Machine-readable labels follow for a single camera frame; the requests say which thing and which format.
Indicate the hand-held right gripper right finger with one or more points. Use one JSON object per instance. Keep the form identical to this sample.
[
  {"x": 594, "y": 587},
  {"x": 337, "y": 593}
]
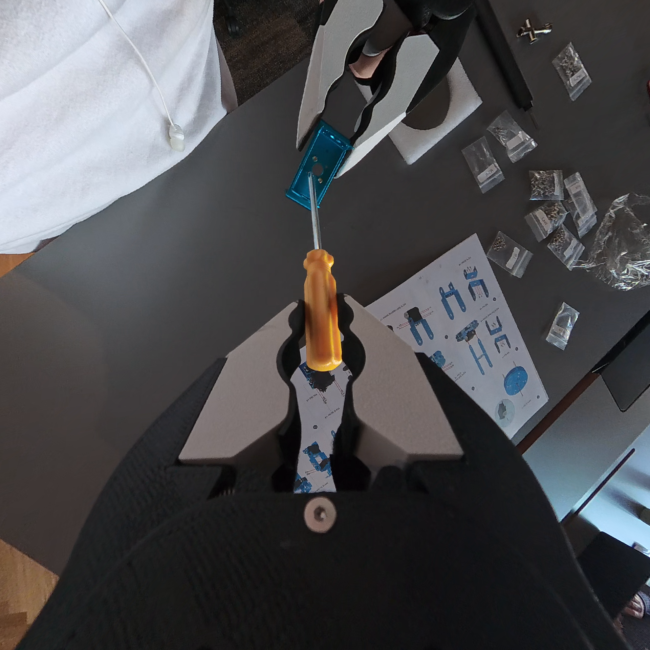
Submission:
[{"x": 401, "y": 406}]

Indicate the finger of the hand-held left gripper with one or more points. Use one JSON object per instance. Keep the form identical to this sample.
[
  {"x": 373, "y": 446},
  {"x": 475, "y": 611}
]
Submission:
[
  {"x": 335, "y": 35},
  {"x": 406, "y": 76}
]

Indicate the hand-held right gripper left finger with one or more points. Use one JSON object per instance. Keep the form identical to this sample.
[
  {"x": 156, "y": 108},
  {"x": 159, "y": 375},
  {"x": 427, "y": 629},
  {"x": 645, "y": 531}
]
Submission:
[{"x": 238, "y": 406}]

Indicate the blue metal U bracket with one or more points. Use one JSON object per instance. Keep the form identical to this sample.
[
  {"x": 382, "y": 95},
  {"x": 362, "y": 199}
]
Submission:
[{"x": 330, "y": 152}]

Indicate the dark grey desk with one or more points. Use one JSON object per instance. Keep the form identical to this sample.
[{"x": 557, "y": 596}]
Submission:
[{"x": 152, "y": 304}]

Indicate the person's left hand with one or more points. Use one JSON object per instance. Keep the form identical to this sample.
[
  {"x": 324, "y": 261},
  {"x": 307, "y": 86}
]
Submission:
[{"x": 366, "y": 66}]

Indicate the white foam sheet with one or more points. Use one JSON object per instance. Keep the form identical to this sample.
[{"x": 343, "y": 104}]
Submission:
[{"x": 467, "y": 96}]

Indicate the small silver cross wrench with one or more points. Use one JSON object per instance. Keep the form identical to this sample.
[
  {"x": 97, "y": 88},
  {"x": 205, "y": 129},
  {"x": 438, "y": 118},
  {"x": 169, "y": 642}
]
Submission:
[{"x": 530, "y": 31}]

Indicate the white instruction booklet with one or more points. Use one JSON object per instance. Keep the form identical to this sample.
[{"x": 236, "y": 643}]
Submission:
[{"x": 457, "y": 330}]

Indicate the group of small screw bags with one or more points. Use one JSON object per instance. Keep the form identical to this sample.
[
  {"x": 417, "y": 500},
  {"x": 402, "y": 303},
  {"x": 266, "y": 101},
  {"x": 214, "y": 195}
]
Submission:
[{"x": 482, "y": 165}]

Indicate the crumpled clear plastic bag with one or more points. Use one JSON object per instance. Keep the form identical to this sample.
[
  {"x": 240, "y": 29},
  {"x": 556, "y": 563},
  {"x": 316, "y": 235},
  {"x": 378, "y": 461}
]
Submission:
[{"x": 624, "y": 238}]

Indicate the person's white shirt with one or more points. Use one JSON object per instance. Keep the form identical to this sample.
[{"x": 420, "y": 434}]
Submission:
[{"x": 76, "y": 101}]

